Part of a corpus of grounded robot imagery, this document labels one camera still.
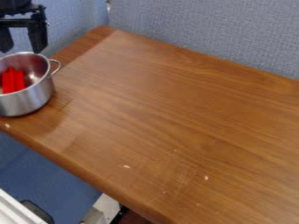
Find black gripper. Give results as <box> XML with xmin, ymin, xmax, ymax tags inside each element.
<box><xmin>0</xmin><ymin>0</ymin><xmax>48</xmax><ymax>53</ymax></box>

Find red plastic block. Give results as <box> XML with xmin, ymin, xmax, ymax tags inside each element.
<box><xmin>2</xmin><ymin>67</ymin><xmax>25</xmax><ymax>94</ymax></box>

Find metal pot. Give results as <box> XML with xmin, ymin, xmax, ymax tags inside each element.
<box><xmin>0</xmin><ymin>52</ymin><xmax>61</xmax><ymax>116</ymax></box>

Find white appliance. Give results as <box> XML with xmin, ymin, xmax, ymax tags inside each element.
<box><xmin>0</xmin><ymin>189</ymin><xmax>46</xmax><ymax>224</ymax></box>

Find white table leg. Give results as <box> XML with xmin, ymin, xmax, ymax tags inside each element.
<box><xmin>80</xmin><ymin>193</ymin><xmax>120</xmax><ymax>224</ymax></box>

